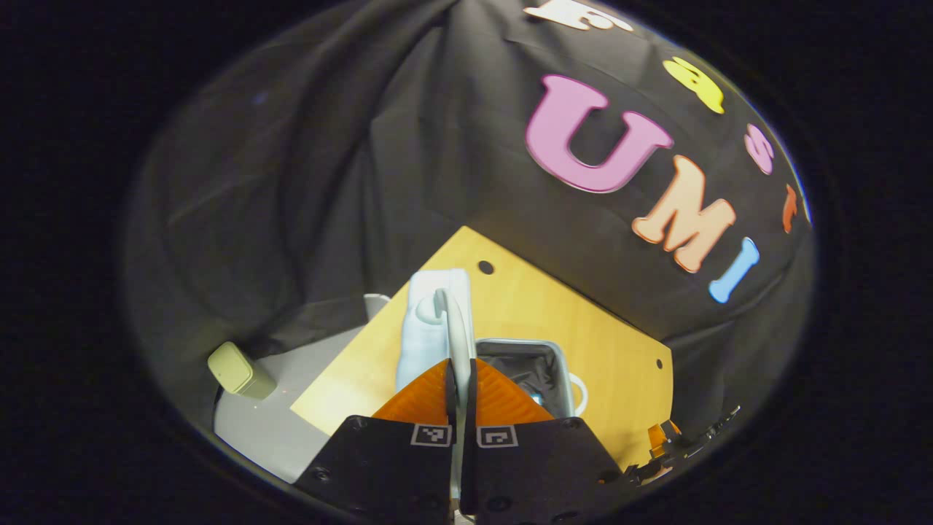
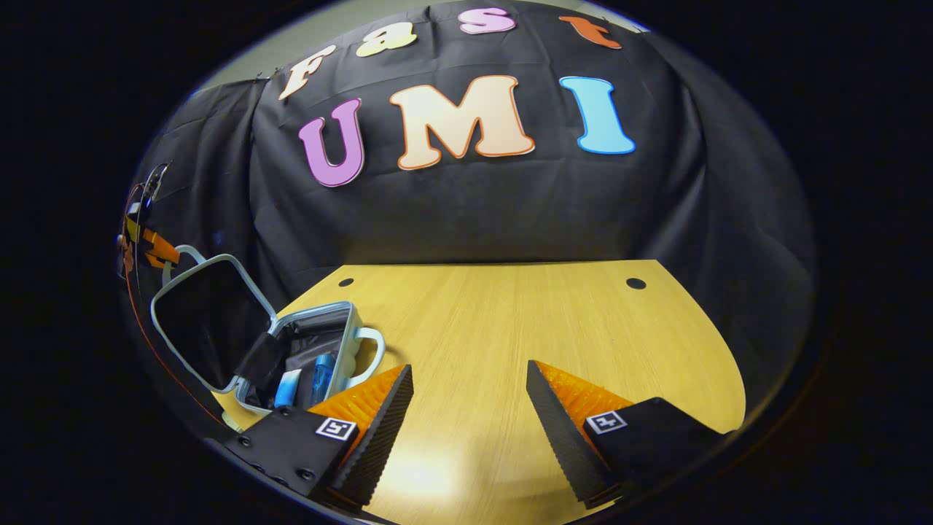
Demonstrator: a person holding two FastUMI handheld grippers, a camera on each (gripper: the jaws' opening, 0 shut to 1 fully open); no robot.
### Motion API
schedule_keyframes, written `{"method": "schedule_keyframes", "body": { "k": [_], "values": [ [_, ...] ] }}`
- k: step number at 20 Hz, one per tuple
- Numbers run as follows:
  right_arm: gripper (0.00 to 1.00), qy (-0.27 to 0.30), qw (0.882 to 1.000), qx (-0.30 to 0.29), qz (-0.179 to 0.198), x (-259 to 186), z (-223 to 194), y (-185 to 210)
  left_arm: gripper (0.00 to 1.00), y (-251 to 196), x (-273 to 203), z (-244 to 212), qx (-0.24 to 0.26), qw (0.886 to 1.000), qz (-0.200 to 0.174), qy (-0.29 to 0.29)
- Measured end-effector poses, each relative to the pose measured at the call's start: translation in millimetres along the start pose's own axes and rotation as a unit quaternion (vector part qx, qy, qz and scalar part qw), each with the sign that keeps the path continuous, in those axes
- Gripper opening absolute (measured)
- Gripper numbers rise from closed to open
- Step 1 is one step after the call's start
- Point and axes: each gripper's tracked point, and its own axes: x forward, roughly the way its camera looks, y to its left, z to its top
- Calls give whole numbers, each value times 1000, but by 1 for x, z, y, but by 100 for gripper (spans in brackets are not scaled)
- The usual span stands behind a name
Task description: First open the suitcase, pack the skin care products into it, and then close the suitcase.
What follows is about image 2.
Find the red cable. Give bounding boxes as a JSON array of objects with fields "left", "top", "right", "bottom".
[{"left": 124, "top": 182, "right": 228, "bottom": 429}]

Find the blue-capped clear bottle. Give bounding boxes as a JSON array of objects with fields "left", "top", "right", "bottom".
[{"left": 311, "top": 351, "right": 338, "bottom": 406}]

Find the black backdrop cloth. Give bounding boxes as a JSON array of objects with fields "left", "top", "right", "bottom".
[{"left": 120, "top": 0, "right": 817, "bottom": 431}]

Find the pale blue suitcase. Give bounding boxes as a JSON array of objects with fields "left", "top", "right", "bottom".
[{"left": 150, "top": 244, "right": 386, "bottom": 432}]

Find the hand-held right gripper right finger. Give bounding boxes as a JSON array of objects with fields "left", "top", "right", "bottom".
[{"left": 525, "top": 359, "right": 731, "bottom": 511}]

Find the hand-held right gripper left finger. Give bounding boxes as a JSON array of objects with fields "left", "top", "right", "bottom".
[{"left": 221, "top": 364, "right": 415, "bottom": 513}]

